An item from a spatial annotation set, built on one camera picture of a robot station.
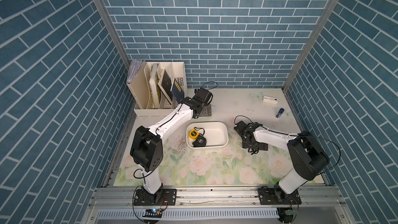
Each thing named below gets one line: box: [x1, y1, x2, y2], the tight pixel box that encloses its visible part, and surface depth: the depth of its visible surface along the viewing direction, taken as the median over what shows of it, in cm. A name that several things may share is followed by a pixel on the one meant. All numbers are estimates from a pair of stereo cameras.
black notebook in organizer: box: [157, 68, 173, 105], surface depth 101 cm
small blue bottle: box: [275, 107, 285, 119], surface depth 101 cm
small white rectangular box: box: [262, 95, 279, 105], surface depth 114 cm
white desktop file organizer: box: [126, 61, 188, 118], surface depth 100 cm
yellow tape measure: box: [188, 128, 200, 140], surface depth 95 cm
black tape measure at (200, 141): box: [192, 133, 207, 148], surface depth 91 cm
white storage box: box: [186, 121, 230, 149], surface depth 95 cm
